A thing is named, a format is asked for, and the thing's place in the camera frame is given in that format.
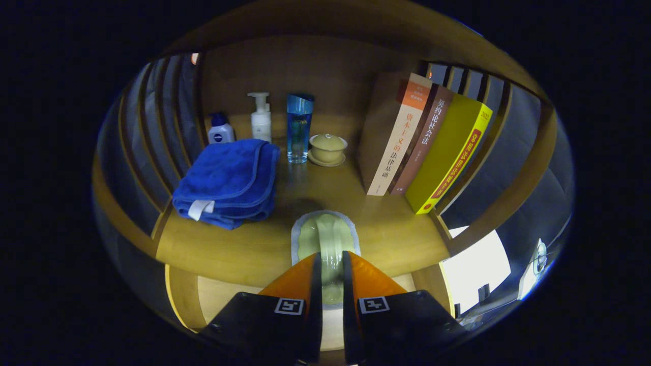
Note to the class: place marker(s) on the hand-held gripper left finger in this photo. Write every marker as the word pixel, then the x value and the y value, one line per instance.
pixel 315 315

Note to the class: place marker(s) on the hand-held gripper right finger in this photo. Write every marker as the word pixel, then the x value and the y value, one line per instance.
pixel 349 320

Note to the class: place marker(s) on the green scrub brush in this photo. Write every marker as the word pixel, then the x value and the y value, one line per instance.
pixel 330 239

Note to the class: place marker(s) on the wooden drawer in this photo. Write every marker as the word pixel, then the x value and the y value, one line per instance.
pixel 224 300

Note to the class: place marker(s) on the wooden countertop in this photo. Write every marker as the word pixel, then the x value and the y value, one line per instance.
pixel 244 249

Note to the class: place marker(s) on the white side cabinet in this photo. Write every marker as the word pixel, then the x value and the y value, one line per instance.
pixel 475 269

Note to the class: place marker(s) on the wooden cabinet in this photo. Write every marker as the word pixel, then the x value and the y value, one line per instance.
pixel 315 66

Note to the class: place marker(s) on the folded blue towel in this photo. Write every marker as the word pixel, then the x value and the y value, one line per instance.
pixel 229 178

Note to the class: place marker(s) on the beige lidded tea cup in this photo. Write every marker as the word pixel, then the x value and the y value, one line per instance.
pixel 327 149

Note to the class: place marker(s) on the brown book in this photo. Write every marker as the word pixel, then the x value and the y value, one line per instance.
pixel 422 147

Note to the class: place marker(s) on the blue glass bottle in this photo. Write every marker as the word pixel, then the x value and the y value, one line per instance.
pixel 298 127

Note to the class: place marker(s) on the orange-spined book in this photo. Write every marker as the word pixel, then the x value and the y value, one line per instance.
pixel 396 137

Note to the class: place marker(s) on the yellow book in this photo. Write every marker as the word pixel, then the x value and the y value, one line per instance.
pixel 447 157

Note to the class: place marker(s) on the white device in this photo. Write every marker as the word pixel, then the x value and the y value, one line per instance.
pixel 534 269

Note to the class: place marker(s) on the white pump bottle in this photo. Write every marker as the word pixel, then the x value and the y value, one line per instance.
pixel 261 124

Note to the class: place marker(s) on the small white blue-capped bottle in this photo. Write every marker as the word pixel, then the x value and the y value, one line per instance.
pixel 220 133

